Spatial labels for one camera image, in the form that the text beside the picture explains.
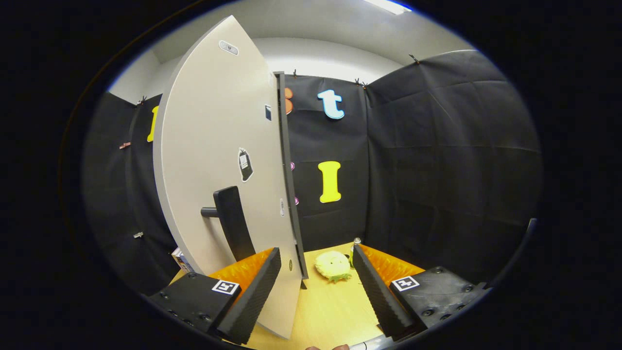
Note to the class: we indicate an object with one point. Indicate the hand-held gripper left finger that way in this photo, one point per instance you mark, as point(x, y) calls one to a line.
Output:
point(245, 306)

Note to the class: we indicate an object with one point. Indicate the grey shoe cabinet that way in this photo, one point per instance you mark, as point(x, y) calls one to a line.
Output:
point(287, 160)

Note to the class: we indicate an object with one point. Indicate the ceiling light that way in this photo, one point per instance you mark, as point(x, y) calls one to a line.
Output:
point(388, 6)

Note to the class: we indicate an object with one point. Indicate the beige shoe cabinet door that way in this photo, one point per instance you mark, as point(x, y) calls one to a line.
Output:
point(209, 136)

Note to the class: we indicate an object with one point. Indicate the green label bottle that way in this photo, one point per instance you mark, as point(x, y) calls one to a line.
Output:
point(355, 243)

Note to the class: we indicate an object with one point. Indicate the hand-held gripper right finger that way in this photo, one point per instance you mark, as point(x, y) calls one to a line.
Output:
point(381, 301)

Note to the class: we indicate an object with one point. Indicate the black backdrop cloth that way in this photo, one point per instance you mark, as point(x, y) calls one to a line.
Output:
point(437, 170)

